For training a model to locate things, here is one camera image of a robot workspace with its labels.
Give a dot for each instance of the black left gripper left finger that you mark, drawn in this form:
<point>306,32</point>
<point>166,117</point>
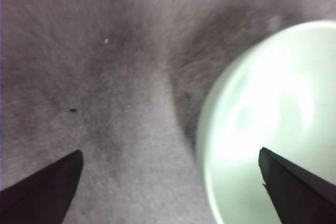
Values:
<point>39,197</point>

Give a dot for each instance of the green ribbed bowl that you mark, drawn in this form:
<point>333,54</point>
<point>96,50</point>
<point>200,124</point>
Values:
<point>262,90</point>

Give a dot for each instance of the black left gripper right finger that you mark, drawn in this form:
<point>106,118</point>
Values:
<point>299,197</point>

